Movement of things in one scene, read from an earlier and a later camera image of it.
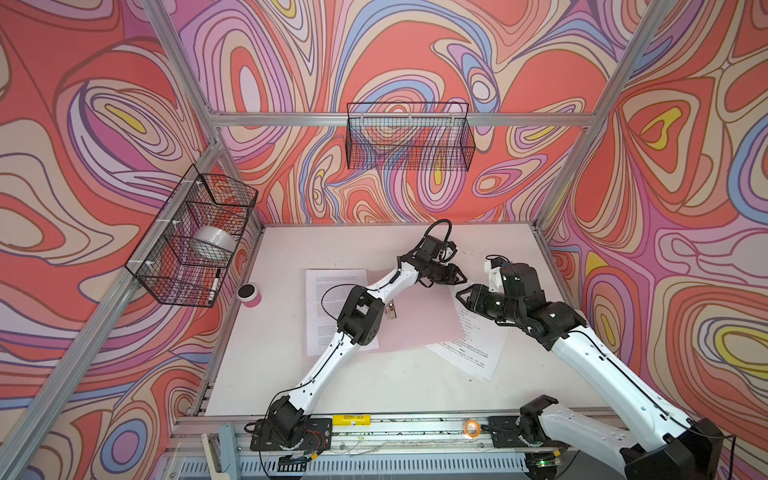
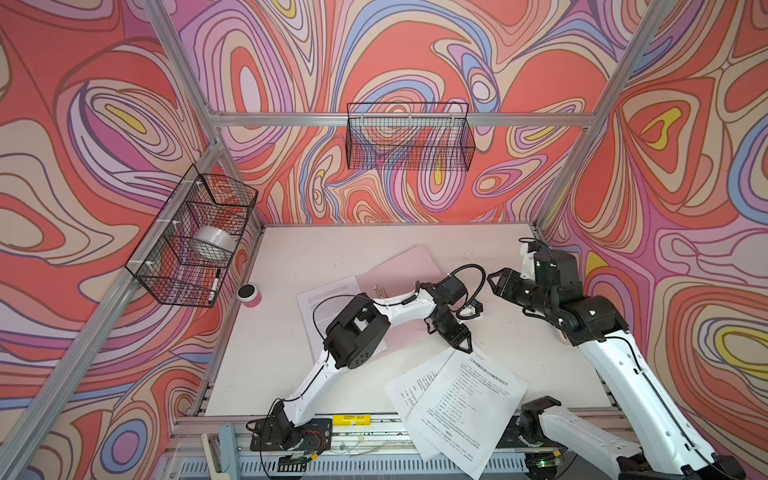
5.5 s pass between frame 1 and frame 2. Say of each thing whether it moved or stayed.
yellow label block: stayed
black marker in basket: stayed
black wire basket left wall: stayed
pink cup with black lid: stayed
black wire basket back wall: stayed
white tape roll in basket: stayed
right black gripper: moved
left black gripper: moved
